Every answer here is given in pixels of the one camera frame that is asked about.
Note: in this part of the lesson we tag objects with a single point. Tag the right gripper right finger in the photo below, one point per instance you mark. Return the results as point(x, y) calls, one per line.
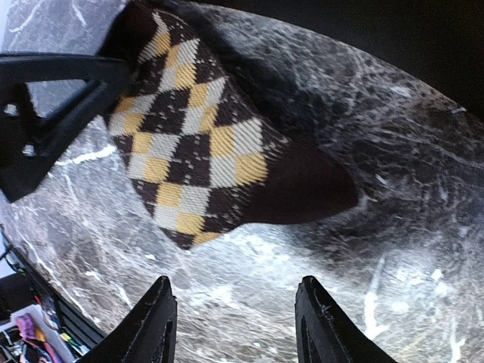
point(325, 333)

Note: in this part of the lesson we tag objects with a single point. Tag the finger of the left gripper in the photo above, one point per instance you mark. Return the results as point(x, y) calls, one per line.
point(30, 144)

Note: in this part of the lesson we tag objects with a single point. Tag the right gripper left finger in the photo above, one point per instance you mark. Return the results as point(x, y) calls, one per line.
point(146, 334)

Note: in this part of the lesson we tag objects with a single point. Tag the brown tan argyle sock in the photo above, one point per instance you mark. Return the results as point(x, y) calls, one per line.
point(200, 156)

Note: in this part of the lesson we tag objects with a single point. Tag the black display box with lid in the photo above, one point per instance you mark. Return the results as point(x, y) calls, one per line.
point(440, 42)

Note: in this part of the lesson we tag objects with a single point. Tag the black front rail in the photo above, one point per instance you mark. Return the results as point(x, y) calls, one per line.
point(78, 333)

